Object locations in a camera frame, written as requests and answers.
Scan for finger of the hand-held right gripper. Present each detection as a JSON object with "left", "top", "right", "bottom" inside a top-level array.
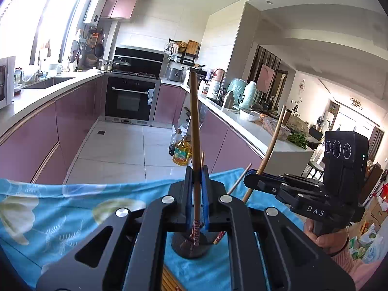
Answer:
[
  {"left": 256, "top": 172, "right": 324, "bottom": 186},
  {"left": 243, "top": 173, "right": 327, "bottom": 204}
]

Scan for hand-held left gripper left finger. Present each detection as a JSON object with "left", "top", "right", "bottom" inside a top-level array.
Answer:
[{"left": 36, "top": 167, "right": 195, "bottom": 291}]

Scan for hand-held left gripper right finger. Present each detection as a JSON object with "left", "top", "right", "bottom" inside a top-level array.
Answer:
[{"left": 201, "top": 165, "right": 356, "bottom": 291}]

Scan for black mesh holder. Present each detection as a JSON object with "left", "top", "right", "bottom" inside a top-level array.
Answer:
[{"left": 170, "top": 232, "right": 213, "bottom": 260}]

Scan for person's right forearm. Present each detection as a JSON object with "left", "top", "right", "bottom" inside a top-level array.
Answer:
[{"left": 330, "top": 239, "right": 383, "bottom": 291}]

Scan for person's right hand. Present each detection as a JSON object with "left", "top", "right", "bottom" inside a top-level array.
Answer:
[{"left": 304, "top": 218, "right": 349, "bottom": 255}]

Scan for green vegetables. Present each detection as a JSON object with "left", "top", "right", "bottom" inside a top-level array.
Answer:
[{"left": 286, "top": 132, "right": 308, "bottom": 150}]

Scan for yellow oil bottle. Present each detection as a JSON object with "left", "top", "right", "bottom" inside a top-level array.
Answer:
[{"left": 172, "top": 136, "right": 191, "bottom": 167}]

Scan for wrapped food plate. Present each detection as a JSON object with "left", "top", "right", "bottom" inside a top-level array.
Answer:
[{"left": 262, "top": 117, "right": 291, "bottom": 142}]

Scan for dark sauce bottle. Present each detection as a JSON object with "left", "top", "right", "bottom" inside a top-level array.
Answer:
[{"left": 168, "top": 129, "right": 184, "bottom": 156}]

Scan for cardboard box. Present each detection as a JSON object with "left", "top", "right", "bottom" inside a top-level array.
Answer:
[{"left": 363, "top": 188, "right": 388, "bottom": 237}]

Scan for brown slatted mat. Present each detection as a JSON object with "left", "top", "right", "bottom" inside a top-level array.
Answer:
[{"left": 162, "top": 264, "right": 187, "bottom": 291}]

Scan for mint green thermos jug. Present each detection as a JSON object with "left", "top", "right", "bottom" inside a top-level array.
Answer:
[{"left": 239, "top": 80, "right": 260, "bottom": 111}]

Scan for white plastic bag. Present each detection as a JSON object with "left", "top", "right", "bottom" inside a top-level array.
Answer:
[{"left": 348, "top": 227, "right": 386, "bottom": 265}]

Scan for mint green kettle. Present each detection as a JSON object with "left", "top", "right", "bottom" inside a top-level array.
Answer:
[{"left": 227, "top": 78, "right": 247, "bottom": 104}]

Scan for built-in black oven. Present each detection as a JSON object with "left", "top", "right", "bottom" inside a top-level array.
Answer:
[{"left": 105, "top": 76, "right": 161, "bottom": 125}]

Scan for silver rice cooker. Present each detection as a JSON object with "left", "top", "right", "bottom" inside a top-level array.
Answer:
[{"left": 165, "top": 66, "right": 186, "bottom": 82}]

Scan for blue floral tablecloth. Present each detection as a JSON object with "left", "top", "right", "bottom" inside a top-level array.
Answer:
[{"left": 0, "top": 167, "right": 307, "bottom": 291}]

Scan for pink base cabinets with sink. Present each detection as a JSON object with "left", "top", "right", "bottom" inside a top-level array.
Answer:
[{"left": 0, "top": 75, "right": 107, "bottom": 185}]

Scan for black wok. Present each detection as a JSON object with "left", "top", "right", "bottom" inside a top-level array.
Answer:
[{"left": 112, "top": 57, "right": 133, "bottom": 72}]

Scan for black range hood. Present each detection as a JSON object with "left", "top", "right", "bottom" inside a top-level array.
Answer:
[{"left": 113, "top": 46, "right": 165, "bottom": 76}]

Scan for hanging utensil rack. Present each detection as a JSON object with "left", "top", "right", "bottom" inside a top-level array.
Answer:
[{"left": 76, "top": 27, "right": 105, "bottom": 70}]

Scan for steel sink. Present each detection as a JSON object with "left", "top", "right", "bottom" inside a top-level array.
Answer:
[{"left": 23, "top": 76, "right": 75, "bottom": 90}]

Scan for white water heater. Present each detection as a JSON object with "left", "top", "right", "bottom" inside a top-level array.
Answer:
[{"left": 83, "top": 0, "right": 106, "bottom": 26}]

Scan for white microwave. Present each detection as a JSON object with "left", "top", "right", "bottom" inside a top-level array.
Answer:
[{"left": 0, "top": 56, "right": 16, "bottom": 110}]

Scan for kitchen window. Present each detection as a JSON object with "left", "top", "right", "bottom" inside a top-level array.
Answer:
[{"left": 0, "top": 0, "right": 93, "bottom": 67}]

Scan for black wall rack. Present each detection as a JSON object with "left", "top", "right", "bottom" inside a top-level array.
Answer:
[{"left": 168, "top": 38, "right": 201, "bottom": 65}]

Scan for pink wall cabinet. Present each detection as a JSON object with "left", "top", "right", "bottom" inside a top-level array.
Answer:
[{"left": 100, "top": 0, "right": 142, "bottom": 22}]

